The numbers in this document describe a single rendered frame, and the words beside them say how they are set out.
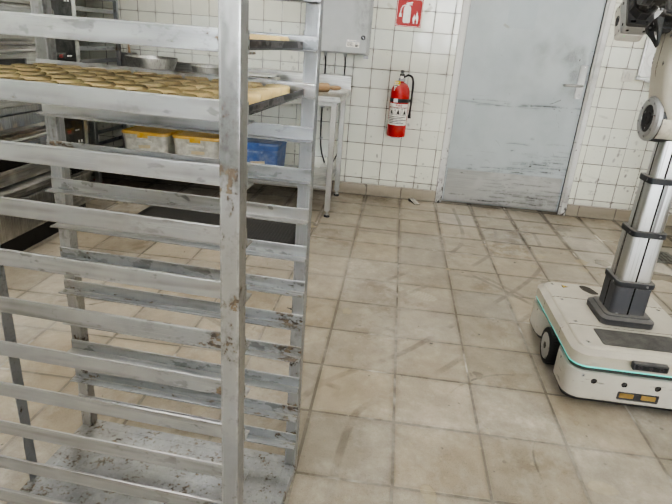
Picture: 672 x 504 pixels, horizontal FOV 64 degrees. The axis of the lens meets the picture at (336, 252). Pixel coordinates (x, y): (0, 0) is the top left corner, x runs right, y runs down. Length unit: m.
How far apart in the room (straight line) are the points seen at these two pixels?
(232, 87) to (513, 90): 4.07
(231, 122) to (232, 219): 0.13
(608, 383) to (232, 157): 1.83
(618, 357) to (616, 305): 0.27
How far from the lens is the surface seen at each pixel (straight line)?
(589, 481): 2.02
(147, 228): 0.86
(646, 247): 2.38
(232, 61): 0.72
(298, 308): 1.31
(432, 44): 4.57
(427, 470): 1.85
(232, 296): 0.81
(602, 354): 2.23
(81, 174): 3.88
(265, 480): 1.55
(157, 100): 0.81
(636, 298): 2.45
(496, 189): 4.81
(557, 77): 4.76
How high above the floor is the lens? 1.24
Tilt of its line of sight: 22 degrees down
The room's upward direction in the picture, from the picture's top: 4 degrees clockwise
